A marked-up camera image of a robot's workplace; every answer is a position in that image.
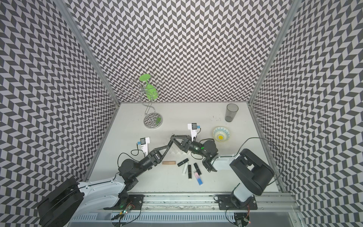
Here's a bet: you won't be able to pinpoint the pink blue gradient lipstick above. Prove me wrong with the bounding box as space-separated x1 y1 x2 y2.
194 171 203 185

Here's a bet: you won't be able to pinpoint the wire jewelry tree green leaves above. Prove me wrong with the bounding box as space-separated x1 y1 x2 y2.
123 74 163 130

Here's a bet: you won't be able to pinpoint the white lipstick tube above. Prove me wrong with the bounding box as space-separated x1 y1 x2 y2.
182 162 189 175

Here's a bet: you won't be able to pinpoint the patterned small bowl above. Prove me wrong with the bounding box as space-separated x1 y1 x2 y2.
212 126 231 142

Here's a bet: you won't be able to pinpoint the grey translucent cup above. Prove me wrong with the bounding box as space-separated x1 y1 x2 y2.
225 103 239 122

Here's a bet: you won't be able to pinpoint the clear plastic lipstick organizer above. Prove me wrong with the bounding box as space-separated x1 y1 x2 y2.
180 139 204 156

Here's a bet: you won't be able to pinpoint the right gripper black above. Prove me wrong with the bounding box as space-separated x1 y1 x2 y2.
171 135 208 158

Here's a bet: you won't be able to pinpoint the black lipstick gold band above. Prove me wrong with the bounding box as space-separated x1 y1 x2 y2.
187 165 192 180

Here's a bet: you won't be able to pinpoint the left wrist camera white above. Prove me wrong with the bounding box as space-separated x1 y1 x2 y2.
138 137 150 156

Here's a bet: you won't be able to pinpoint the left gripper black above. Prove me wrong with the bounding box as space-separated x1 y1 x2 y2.
134 145 170 178

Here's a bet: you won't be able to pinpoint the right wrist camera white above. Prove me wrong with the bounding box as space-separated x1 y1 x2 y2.
188 123 200 141

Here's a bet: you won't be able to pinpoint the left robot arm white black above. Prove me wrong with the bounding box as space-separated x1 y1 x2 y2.
37 141 173 227

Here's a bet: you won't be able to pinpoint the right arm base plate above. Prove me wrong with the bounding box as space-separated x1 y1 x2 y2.
214 194 258 211

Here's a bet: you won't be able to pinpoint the beige lipstick tube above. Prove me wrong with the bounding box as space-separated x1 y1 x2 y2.
162 161 176 165

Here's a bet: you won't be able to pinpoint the aluminium front rail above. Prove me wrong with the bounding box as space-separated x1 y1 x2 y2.
63 192 301 213

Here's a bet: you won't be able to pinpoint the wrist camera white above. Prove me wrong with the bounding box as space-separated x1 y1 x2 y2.
188 123 200 141
138 137 150 156

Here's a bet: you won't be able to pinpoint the black square lipstick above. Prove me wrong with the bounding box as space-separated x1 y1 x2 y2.
193 163 201 176

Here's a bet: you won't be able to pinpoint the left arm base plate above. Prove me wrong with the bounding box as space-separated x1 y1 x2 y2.
104 194 145 211

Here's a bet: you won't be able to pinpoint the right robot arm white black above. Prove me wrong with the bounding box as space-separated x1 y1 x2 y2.
170 135 275 209

